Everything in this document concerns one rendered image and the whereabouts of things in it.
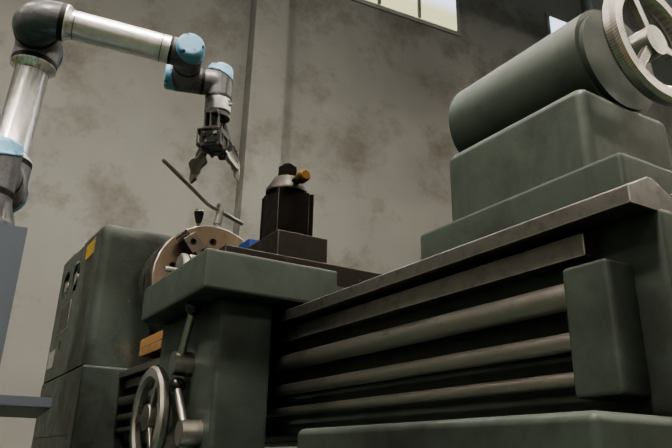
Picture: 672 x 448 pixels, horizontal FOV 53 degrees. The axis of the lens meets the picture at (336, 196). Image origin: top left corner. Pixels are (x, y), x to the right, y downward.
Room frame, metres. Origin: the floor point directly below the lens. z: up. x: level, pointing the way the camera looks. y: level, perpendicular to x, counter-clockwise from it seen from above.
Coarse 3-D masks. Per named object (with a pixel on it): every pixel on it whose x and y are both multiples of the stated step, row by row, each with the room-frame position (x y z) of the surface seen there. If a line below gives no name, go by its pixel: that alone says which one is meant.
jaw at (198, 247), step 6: (186, 234) 1.68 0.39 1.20; (192, 234) 1.65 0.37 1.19; (180, 240) 1.67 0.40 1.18; (186, 240) 1.64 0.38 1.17; (192, 240) 1.65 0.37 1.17; (198, 240) 1.66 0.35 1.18; (186, 246) 1.65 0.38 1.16; (192, 246) 1.65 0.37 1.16; (198, 246) 1.66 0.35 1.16; (204, 246) 1.64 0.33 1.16; (186, 252) 1.67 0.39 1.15; (192, 252) 1.65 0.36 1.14; (198, 252) 1.64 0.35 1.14
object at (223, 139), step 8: (208, 112) 1.64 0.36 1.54; (216, 112) 1.64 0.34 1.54; (224, 112) 1.66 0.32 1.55; (208, 120) 1.66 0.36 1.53; (216, 120) 1.66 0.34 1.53; (224, 120) 1.70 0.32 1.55; (200, 128) 1.64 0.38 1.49; (208, 128) 1.64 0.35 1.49; (216, 128) 1.65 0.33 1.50; (200, 136) 1.65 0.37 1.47; (208, 136) 1.64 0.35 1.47; (216, 136) 1.64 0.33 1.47; (224, 136) 1.66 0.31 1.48; (200, 144) 1.64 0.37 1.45; (208, 144) 1.64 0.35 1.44; (216, 144) 1.64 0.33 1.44; (224, 144) 1.68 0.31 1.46; (208, 152) 1.69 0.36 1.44; (216, 152) 1.69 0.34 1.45; (224, 152) 1.70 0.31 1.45
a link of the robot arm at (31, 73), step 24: (24, 48) 1.48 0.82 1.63; (48, 48) 1.49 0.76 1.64; (24, 72) 1.50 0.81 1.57; (48, 72) 1.54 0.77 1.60; (24, 96) 1.50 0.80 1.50; (0, 120) 1.50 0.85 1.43; (24, 120) 1.51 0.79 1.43; (24, 144) 1.52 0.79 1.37; (24, 168) 1.52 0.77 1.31; (24, 192) 1.54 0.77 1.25
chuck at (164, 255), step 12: (192, 228) 1.69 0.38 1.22; (204, 228) 1.70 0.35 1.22; (216, 228) 1.72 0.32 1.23; (168, 240) 1.66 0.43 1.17; (204, 240) 1.71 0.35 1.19; (216, 240) 1.72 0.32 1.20; (228, 240) 1.74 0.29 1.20; (240, 240) 1.76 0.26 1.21; (156, 252) 1.69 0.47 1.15; (168, 252) 1.66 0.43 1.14; (180, 252) 1.67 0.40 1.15; (156, 264) 1.64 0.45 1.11; (168, 264) 1.66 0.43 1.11; (144, 276) 1.70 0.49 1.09; (156, 276) 1.65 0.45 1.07; (144, 288) 1.70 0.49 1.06; (156, 324) 1.72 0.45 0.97
